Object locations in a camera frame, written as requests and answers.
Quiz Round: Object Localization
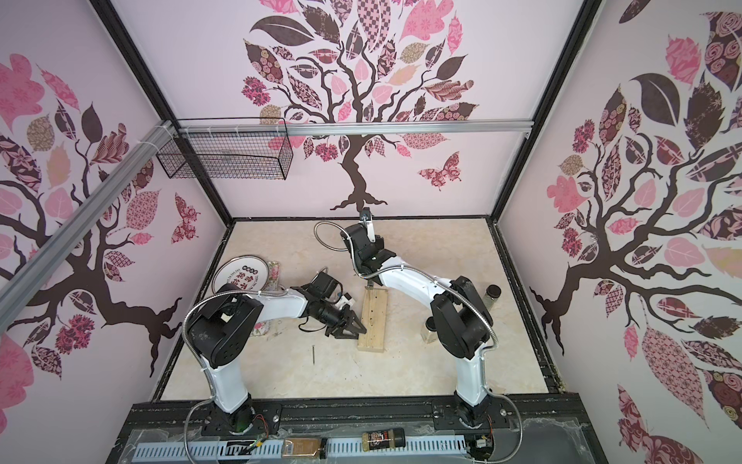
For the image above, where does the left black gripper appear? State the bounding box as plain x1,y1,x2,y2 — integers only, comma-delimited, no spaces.
317,300,368,340

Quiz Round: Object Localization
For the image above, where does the wooden block with nails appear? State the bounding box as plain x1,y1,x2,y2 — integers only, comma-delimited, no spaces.
357,287,388,353

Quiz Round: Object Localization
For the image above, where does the red black claw hammer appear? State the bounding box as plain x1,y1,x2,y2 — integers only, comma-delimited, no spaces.
359,207,375,280

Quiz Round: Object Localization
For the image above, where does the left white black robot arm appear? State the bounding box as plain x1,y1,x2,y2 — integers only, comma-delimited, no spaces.
183,284,367,434

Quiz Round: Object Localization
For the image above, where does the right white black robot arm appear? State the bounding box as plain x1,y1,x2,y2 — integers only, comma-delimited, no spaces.
340,223,496,428

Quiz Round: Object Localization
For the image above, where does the glass jar black lid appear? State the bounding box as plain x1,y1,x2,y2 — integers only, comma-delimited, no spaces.
420,316,438,344

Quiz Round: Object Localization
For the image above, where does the floral cloth mat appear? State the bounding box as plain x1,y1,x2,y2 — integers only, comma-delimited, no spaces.
251,261,280,336

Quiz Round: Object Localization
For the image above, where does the white round plate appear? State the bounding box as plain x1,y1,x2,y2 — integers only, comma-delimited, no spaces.
211,255,270,293

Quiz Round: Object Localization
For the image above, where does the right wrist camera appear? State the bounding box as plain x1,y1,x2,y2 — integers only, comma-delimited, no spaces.
361,217,376,243

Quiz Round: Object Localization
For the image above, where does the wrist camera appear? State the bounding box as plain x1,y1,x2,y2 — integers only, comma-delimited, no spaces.
361,217,376,243
308,269,355,309

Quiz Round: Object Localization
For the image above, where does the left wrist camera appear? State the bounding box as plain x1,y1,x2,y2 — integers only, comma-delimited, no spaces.
308,269,355,309

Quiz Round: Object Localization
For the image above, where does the white slotted cable duct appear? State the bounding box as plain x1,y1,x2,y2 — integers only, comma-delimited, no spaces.
125,435,468,463

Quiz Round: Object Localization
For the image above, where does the rear aluminium rail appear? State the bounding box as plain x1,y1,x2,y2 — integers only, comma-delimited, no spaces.
178,119,533,136

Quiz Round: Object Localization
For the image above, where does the aluminium rail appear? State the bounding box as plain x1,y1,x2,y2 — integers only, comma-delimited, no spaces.
178,119,533,136
1,121,175,332

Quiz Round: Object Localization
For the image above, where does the black wire basket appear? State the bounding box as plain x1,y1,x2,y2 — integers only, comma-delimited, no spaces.
158,116,294,181

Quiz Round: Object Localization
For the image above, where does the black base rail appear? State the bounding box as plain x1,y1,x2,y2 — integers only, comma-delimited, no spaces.
108,394,606,463

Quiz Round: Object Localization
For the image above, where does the left aluminium rail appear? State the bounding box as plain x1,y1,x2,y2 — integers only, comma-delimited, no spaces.
1,121,175,332

